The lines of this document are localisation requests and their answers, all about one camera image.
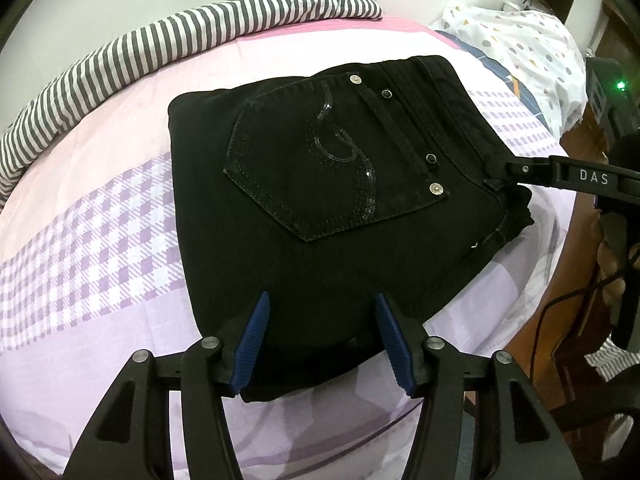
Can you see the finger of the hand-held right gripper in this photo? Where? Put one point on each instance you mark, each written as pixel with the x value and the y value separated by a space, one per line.
pixel 575 176

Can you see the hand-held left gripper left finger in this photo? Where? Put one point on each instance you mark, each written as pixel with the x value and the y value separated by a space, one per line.
pixel 250 340

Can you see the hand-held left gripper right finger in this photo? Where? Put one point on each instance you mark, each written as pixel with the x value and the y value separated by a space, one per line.
pixel 397 345

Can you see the black pants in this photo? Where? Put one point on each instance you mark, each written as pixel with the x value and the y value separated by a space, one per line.
pixel 300 260

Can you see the person's right hand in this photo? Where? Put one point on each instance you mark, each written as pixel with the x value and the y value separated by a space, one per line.
pixel 611 265

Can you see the blue patterned cloth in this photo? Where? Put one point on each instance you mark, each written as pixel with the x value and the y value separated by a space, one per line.
pixel 495 67

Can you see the white dotted pillow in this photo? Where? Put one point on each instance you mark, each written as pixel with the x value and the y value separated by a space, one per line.
pixel 530 45

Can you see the grey striped garment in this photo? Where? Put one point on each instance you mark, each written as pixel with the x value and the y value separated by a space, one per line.
pixel 607 360

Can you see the pink purple checked bed sheet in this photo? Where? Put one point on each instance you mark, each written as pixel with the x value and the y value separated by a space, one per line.
pixel 100 260

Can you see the grey white striped blanket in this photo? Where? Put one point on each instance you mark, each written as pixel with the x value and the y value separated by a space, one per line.
pixel 150 35

